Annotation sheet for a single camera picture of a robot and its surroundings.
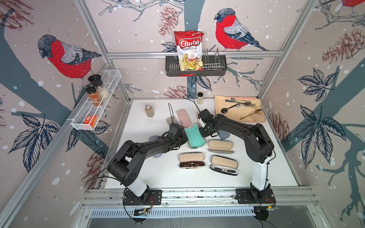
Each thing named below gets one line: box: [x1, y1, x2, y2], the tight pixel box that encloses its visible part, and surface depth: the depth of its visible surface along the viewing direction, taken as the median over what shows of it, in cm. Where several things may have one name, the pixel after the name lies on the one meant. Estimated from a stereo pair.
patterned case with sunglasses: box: [178, 151, 206, 170], surface depth 87 cm
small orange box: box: [83, 115, 97, 128], surface depth 68 cm
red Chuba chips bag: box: [173, 30, 205, 72], surface depth 85 cm
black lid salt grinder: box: [87, 74, 110, 100], surface depth 74 cm
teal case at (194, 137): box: [184, 123, 206, 150], surface depth 97 cm
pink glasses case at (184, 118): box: [176, 108, 192, 128], surface depth 109 cm
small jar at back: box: [197, 92, 204, 105], surface depth 115 cm
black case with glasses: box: [210, 154, 239, 176], surface depth 85 cm
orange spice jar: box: [86, 86, 103, 107], surface depth 73 cm
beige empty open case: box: [207, 139, 235, 154], surface depth 93 cm
